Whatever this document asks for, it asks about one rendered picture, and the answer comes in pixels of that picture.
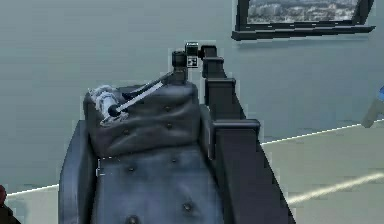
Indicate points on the dark grey tufted armchair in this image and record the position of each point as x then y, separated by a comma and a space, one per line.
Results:
143, 160

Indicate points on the dark red object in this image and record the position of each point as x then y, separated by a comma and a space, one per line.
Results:
6, 208

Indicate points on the blue and grey furniture piece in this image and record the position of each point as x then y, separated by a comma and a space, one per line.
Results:
375, 108

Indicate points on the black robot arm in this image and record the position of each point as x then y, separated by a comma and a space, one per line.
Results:
240, 156

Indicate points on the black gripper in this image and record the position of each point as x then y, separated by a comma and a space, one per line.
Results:
179, 65

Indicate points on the black framed window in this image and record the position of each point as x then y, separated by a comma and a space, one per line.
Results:
301, 18

